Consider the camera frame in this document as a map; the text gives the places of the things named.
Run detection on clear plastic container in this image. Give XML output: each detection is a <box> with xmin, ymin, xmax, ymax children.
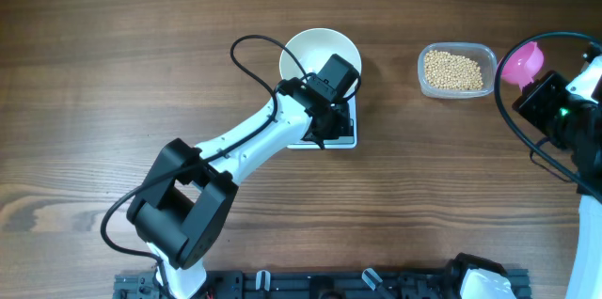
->
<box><xmin>418</xmin><ymin>42</ymin><xmax>498</xmax><ymax>99</ymax></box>

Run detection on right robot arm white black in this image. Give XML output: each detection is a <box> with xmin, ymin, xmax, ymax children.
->
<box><xmin>513</xmin><ymin>43</ymin><xmax>601</xmax><ymax>299</ymax></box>

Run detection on black aluminium frame rail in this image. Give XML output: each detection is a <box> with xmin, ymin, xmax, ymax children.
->
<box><xmin>112</xmin><ymin>268</ymin><xmax>532</xmax><ymax>299</ymax></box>

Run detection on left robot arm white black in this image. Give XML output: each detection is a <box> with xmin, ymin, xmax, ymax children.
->
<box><xmin>127</xmin><ymin>54</ymin><xmax>361</xmax><ymax>298</ymax></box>

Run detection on soybeans in container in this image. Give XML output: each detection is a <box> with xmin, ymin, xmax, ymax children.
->
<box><xmin>424</xmin><ymin>50</ymin><xmax>483</xmax><ymax>90</ymax></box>

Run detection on pink plastic scoop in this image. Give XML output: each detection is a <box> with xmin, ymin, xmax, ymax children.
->
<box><xmin>501</xmin><ymin>41</ymin><xmax>544</xmax><ymax>89</ymax></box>

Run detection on white bowl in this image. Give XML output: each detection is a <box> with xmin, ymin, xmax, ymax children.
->
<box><xmin>286</xmin><ymin>28</ymin><xmax>362</xmax><ymax>73</ymax></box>

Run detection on white digital kitchen scale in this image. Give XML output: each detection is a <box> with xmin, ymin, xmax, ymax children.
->
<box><xmin>288</xmin><ymin>97</ymin><xmax>357</xmax><ymax>150</ymax></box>

